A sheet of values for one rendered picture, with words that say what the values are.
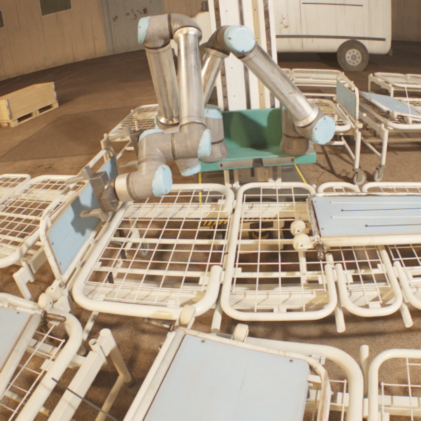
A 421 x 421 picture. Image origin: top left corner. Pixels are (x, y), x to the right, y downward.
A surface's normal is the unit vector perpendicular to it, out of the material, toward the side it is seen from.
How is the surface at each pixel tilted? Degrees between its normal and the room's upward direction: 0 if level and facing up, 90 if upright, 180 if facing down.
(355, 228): 5
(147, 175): 40
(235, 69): 90
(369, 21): 88
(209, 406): 7
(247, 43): 85
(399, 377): 0
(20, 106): 90
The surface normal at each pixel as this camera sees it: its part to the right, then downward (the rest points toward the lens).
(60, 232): 0.98, 0.00
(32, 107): 0.86, 0.18
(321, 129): 0.39, 0.48
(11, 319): 0.00, -0.87
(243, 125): 0.01, 0.48
